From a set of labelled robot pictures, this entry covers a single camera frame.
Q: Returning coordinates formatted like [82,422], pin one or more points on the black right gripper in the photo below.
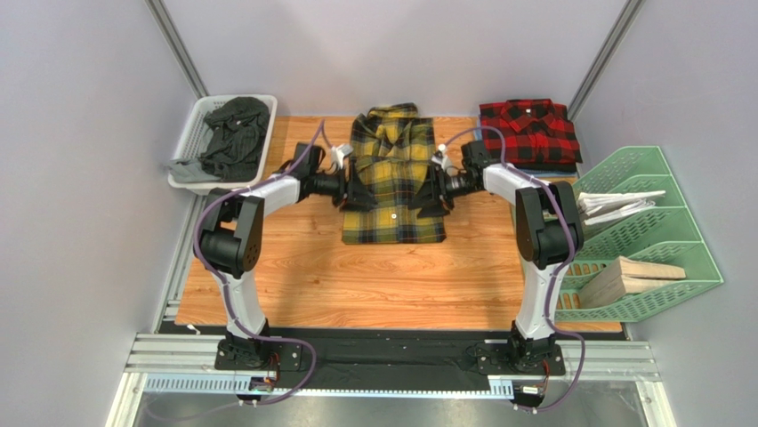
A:
[437,189]

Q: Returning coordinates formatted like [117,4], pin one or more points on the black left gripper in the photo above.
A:
[356,196]

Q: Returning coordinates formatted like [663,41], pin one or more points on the yellow black plaid shirt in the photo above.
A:
[392,149]

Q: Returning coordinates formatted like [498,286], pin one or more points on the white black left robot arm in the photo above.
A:
[228,241]

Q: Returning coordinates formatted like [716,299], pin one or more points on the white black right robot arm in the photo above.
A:
[548,235]

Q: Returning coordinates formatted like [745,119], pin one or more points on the white paper stack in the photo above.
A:
[604,208]

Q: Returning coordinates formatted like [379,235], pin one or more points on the red black plaid folded shirt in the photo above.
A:
[536,132]

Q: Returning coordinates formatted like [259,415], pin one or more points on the dark grey shirt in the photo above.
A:
[234,139]

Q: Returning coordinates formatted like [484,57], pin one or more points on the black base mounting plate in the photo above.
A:
[403,360]

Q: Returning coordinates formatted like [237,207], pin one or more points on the white plastic laundry basket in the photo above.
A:
[195,172]

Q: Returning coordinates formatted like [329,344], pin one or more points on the wooden block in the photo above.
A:
[624,277]

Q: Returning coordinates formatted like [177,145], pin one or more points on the green plastic file organizer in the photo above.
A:
[665,233]

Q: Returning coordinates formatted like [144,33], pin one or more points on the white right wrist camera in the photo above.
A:
[441,158]

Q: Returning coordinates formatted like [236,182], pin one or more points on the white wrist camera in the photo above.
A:
[338,154]
[441,158]

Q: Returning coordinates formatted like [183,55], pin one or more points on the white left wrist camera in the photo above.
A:
[338,154]

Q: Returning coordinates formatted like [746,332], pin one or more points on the aluminium frame rail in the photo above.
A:
[307,277]

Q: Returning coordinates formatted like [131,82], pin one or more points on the left aluminium corner post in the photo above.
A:
[172,36]

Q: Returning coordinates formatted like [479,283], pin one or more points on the aluminium corner post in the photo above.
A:
[172,36]
[603,57]

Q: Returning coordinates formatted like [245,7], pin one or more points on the right aluminium corner post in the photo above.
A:
[603,57]

